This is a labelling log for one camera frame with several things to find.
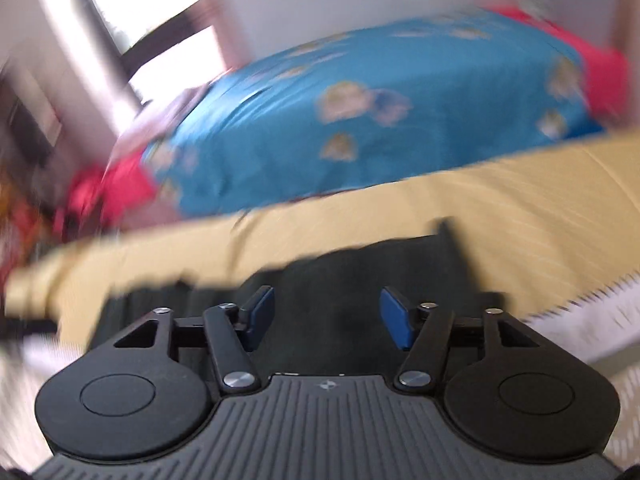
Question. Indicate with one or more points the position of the pink chevron bed sheet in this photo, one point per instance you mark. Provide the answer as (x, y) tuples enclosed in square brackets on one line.
[(600, 320)]

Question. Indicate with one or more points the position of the yellow blanket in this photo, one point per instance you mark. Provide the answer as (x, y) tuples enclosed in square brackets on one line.
[(525, 200)]

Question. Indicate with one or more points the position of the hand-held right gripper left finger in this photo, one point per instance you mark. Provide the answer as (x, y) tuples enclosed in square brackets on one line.
[(261, 317)]

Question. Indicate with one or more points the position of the dark framed window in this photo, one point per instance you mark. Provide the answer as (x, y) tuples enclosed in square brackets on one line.
[(140, 10)]

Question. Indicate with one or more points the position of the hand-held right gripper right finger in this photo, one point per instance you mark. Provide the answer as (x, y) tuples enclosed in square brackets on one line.
[(395, 317)]

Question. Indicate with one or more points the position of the blue floral quilt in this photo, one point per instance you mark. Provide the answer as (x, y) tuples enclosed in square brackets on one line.
[(350, 120)]

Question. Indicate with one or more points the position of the dark green knit sweater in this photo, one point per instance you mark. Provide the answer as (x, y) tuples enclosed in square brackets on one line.
[(325, 285)]

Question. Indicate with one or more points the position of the pink pillow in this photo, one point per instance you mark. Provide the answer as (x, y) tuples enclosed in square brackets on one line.
[(150, 127)]

